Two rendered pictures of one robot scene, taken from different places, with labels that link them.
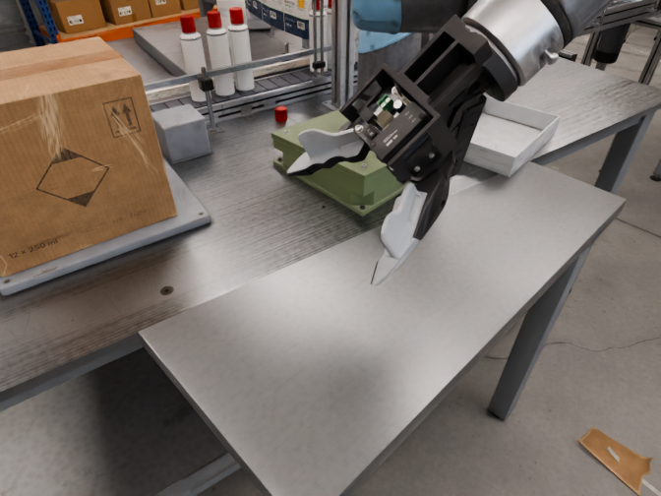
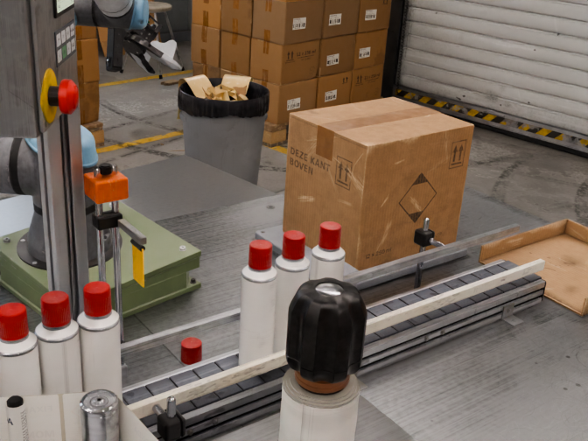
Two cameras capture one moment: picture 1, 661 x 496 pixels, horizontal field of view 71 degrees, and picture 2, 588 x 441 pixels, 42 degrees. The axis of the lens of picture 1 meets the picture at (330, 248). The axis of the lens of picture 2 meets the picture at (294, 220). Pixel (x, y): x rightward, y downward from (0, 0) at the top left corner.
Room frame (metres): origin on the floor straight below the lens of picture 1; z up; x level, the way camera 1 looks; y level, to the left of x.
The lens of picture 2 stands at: (2.25, 0.22, 1.56)
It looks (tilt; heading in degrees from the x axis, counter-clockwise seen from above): 24 degrees down; 176
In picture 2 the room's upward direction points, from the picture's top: 4 degrees clockwise
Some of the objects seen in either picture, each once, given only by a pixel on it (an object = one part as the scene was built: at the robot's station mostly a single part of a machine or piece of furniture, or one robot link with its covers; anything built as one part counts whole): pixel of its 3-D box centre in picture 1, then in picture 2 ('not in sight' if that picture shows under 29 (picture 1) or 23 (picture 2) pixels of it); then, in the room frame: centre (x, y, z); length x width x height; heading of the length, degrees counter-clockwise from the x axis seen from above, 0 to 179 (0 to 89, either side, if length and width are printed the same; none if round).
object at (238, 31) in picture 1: (240, 50); (257, 306); (1.27, 0.24, 0.98); 0.05 x 0.05 x 0.20
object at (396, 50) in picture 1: (390, 53); (59, 163); (0.95, -0.12, 1.08); 0.13 x 0.12 x 0.14; 85
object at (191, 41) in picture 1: (194, 60); (325, 284); (1.20, 0.34, 0.98); 0.05 x 0.05 x 0.20
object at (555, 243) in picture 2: not in sight; (573, 262); (0.82, 0.91, 0.85); 0.30 x 0.26 x 0.04; 124
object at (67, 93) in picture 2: not in sight; (63, 96); (1.41, 0.01, 1.33); 0.04 x 0.03 x 0.04; 179
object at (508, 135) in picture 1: (496, 132); not in sight; (1.05, -0.41, 0.86); 0.27 x 0.20 x 0.05; 140
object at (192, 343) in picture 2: (280, 113); (191, 350); (1.18, 0.13, 0.85); 0.03 x 0.03 x 0.03
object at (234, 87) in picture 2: not in sight; (225, 108); (-1.47, 0.08, 0.50); 0.42 x 0.41 x 0.28; 134
